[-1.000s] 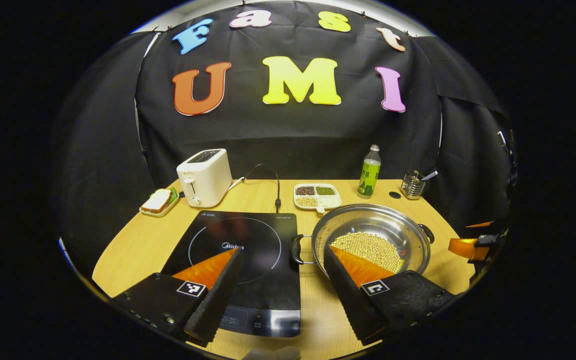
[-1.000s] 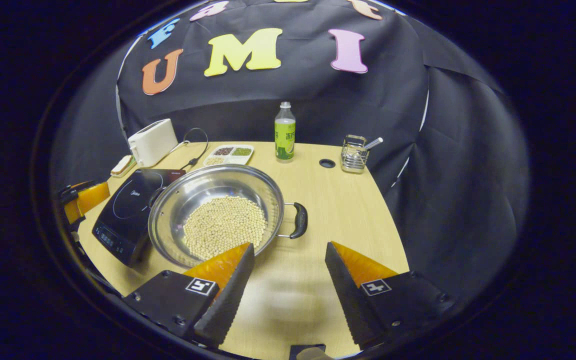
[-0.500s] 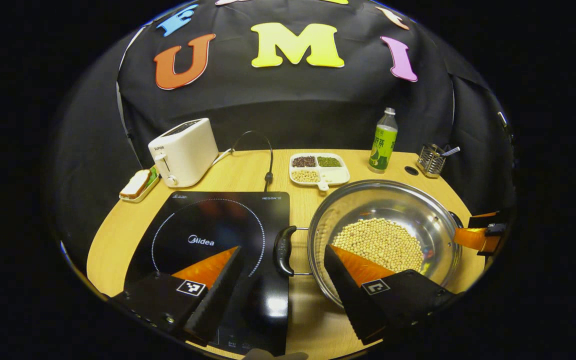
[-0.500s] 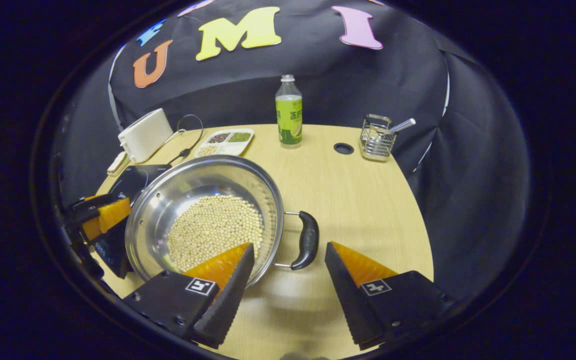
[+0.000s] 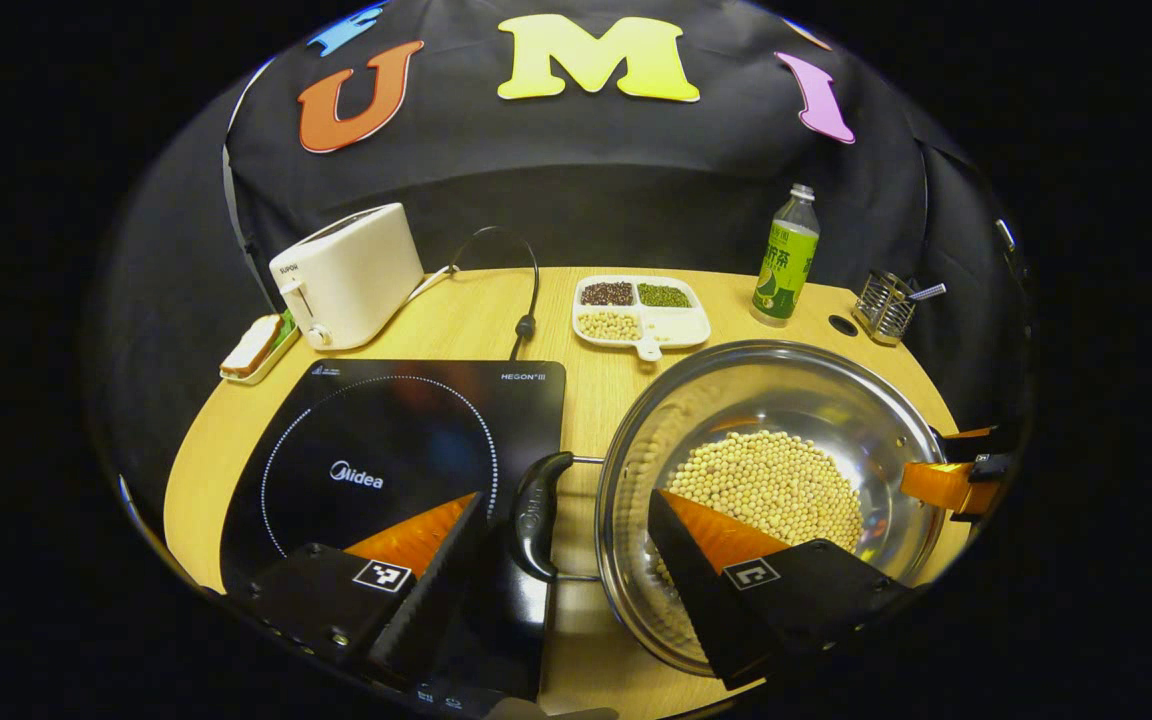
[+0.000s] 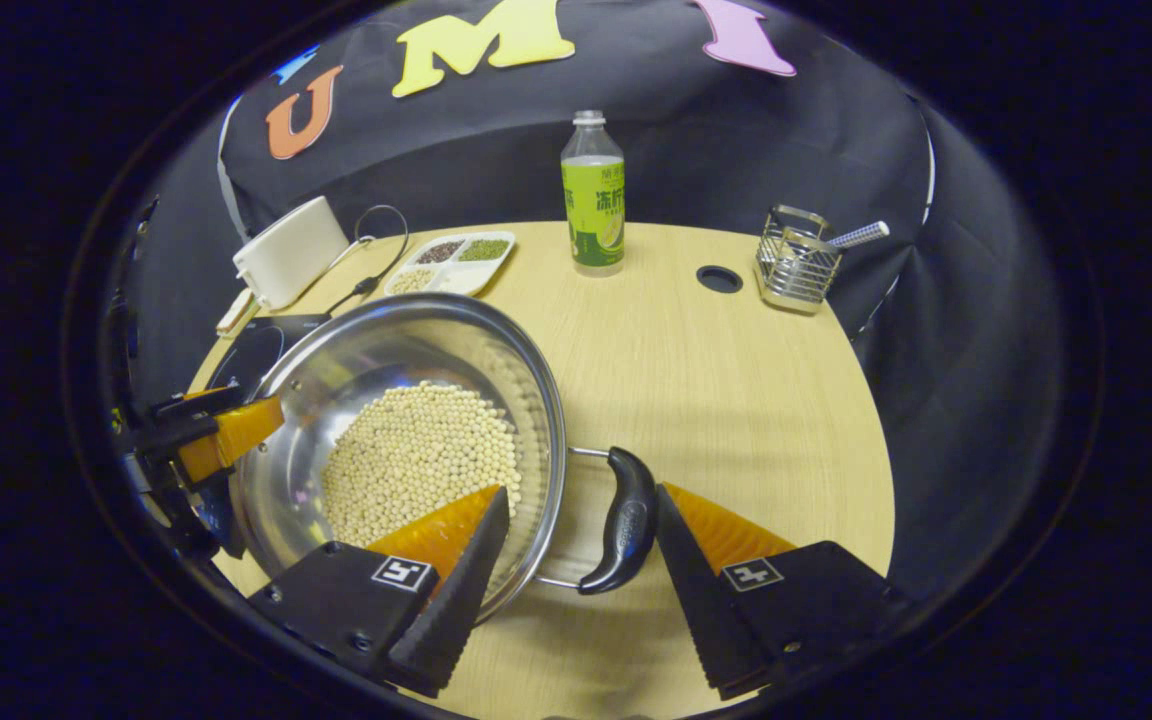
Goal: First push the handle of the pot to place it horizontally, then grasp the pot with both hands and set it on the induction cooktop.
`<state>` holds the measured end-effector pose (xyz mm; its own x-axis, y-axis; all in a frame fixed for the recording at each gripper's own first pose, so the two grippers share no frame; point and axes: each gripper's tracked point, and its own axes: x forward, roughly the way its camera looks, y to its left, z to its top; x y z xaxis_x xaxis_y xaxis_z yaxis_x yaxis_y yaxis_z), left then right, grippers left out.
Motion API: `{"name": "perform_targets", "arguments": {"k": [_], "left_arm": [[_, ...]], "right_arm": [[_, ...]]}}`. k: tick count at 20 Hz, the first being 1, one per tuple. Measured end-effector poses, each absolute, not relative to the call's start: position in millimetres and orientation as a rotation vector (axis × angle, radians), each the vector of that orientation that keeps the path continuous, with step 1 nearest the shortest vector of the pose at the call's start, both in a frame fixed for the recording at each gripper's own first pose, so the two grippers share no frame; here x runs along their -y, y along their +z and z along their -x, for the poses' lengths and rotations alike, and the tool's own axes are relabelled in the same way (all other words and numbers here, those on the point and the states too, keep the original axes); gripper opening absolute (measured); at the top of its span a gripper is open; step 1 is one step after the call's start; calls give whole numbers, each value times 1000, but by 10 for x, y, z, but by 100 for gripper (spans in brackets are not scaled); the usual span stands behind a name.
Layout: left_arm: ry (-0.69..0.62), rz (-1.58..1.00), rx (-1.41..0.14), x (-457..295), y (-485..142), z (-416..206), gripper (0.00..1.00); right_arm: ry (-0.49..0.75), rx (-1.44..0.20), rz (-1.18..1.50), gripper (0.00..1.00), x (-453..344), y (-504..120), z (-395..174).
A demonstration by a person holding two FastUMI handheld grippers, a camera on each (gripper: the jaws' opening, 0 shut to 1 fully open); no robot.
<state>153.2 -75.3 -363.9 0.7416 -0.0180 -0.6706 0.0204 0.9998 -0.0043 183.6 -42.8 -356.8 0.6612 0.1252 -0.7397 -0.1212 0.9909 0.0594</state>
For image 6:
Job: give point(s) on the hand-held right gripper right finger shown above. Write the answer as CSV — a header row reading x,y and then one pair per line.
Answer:
x,y
701,590

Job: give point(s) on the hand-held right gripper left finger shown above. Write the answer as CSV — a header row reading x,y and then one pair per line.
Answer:
x,y
461,590

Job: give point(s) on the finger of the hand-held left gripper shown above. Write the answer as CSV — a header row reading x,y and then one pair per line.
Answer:
x,y
231,430
191,402

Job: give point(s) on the black induction cooktop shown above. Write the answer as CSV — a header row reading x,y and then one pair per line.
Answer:
x,y
256,350

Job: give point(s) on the pile of soybeans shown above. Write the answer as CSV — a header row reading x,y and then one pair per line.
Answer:
x,y
416,450

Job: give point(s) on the small pale serving tray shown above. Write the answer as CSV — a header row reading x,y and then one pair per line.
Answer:
x,y
228,326

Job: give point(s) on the sandwich with lettuce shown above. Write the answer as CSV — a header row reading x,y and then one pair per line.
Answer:
x,y
236,312

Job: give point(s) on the white toaster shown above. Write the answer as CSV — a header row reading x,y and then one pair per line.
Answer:
x,y
291,250

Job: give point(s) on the white divided dish with beans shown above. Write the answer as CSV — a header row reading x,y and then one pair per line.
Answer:
x,y
451,262

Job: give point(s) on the black table grommet hole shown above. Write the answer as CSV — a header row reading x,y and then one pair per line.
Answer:
x,y
719,279

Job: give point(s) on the green label drink bottle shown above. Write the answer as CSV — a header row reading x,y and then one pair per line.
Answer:
x,y
593,210

